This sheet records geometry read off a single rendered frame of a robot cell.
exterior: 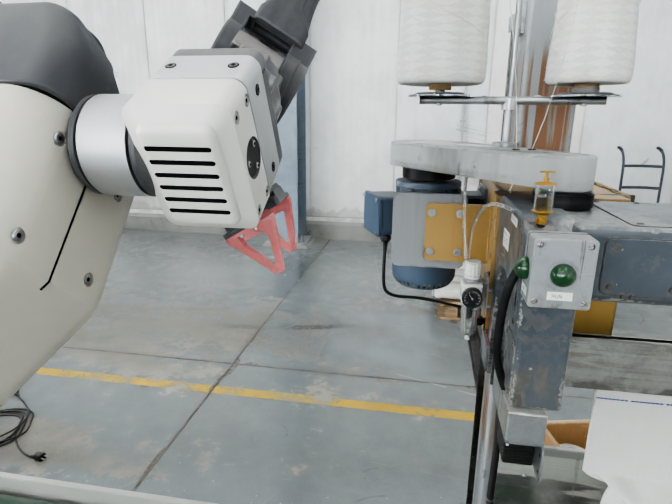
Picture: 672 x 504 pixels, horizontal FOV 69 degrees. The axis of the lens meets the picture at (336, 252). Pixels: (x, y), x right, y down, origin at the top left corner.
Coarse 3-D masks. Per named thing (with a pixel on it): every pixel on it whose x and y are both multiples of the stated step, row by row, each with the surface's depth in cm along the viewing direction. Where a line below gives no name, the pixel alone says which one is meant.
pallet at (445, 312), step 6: (444, 300) 369; (450, 300) 369; (456, 300) 369; (438, 306) 368; (444, 306) 367; (450, 306) 366; (438, 312) 369; (444, 312) 368; (450, 312) 368; (456, 312) 367; (438, 318) 370; (444, 318) 370; (450, 318) 369; (456, 318) 368
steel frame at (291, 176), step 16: (304, 80) 561; (304, 96) 566; (288, 112) 534; (304, 112) 571; (288, 128) 539; (304, 128) 576; (288, 144) 544; (304, 144) 581; (288, 160) 548; (304, 160) 586; (288, 176) 553; (304, 176) 591; (288, 192) 558; (304, 192) 596; (304, 208) 601; (304, 224) 606; (288, 240) 573; (304, 240) 581
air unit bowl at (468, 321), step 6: (462, 306) 91; (462, 312) 91; (468, 312) 90; (474, 312) 90; (462, 318) 92; (468, 318) 91; (474, 318) 91; (462, 324) 92; (468, 324) 91; (474, 324) 91; (462, 330) 92; (468, 330) 91; (474, 330) 92
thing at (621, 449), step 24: (600, 408) 86; (624, 408) 86; (648, 408) 85; (600, 432) 88; (624, 432) 87; (648, 432) 86; (600, 456) 89; (624, 456) 88; (648, 456) 87; (624, 480) 88; (648, 480) 88
